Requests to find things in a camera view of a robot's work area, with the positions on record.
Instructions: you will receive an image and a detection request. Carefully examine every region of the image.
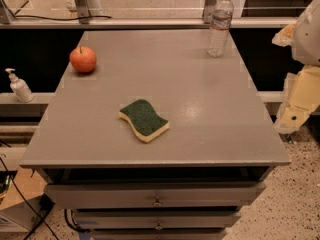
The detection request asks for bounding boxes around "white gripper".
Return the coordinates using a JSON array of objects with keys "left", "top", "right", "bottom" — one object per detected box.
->
[{"left": 274, "top": 66, "right": 320, "bottom": 134}]

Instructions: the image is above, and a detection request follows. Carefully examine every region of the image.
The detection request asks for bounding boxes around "clear plastic water bottle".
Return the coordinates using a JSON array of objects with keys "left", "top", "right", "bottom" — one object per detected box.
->
[{"left": 208, "top": 0, "right": 234, "bottom": 58}]

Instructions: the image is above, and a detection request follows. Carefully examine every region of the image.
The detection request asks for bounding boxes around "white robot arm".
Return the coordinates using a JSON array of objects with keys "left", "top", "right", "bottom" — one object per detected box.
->
[{"left": 272, "top": 0, "right": 320, "bottom": 134}]

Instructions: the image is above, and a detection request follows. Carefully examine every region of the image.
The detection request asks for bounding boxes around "white pump dispenser bottle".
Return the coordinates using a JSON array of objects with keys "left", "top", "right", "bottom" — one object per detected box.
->
[{"left": 5, "top": 68, "right": 33, "bottom": 103}]

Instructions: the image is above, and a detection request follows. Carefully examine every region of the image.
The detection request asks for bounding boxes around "top grey drawer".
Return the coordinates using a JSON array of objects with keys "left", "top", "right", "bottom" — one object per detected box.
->
[{"left": 45, "top": 182, "right": 266, "bottom": 209}]

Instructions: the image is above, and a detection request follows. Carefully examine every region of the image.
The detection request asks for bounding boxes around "grey drawer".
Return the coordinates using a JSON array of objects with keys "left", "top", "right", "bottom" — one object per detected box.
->
[
  {"left": 45, "top": 182, "right": 266, "bottom": 209},
  {"left": 91, "top": 229, "right": 226, "bottom": 240},
  {"left": 74, "top": 210, "right": 240, "bottom": 230}
]

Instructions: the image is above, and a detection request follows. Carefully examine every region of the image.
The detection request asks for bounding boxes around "grey drawer cabinet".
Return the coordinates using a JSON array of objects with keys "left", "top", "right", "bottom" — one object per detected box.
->
[{"left": 23, "top": 30, "right": 289, "bottom": 240}]

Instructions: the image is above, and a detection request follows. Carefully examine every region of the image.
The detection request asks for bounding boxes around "green and yellow sponge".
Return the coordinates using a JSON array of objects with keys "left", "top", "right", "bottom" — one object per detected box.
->
[{"left": 119, "top": 99, "right": 169, "bottom": 143}]

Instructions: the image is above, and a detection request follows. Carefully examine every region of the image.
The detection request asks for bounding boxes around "bottom grey drawer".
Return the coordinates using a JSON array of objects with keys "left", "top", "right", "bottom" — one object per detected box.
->
[{"left": 91, "top": 229, "right": 226, "bottom": 240}]

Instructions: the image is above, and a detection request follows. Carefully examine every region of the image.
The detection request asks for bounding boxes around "red apple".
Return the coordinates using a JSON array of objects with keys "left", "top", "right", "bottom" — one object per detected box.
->
[{"left": 69, "top": 46, "right": 97, "bottom": 73}]

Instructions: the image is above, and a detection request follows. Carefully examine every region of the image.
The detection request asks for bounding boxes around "middle grey drawer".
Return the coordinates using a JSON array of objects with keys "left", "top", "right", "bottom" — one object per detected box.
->
[{"left": 74, "top": 210, "right": 240, "bottom": 230}]

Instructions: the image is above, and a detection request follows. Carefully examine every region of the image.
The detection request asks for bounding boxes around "cardboard box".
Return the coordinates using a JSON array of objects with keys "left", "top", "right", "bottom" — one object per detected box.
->
[{"left": 0, "top": 168, "right": 46, "bottom": 233}]

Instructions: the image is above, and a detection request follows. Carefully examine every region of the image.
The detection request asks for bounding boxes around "metal frame post right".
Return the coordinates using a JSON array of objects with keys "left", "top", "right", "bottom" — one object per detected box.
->
[{"left": 202, "top": 0, "right": 217, "bottom": 23}]

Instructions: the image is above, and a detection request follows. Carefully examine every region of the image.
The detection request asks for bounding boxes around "metal frame post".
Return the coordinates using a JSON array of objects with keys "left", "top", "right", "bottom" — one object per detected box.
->
[
  {"left": 202, "top": 0, "right": 217, "bottom": 23},
  {"left": 74, "top": 0, "right": 90, "bottom": 24}
]

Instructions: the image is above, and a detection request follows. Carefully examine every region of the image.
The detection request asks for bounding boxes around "black cable on shelf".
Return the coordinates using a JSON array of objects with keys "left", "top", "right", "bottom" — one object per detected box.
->
[{"left": 0, "top": 0, "right": 113, "bottom": 22}]

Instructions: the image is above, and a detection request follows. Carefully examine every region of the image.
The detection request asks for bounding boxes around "metal frame post left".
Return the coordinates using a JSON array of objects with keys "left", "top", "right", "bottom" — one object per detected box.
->
[{"left": 74, "top": 0, "right": 90, "bottom": 24}]

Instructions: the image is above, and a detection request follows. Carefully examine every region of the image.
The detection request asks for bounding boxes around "black floor cable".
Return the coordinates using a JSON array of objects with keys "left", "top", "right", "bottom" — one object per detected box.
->
[{"left": 0, "top": 155, "right": 61, "bottom": 240}]

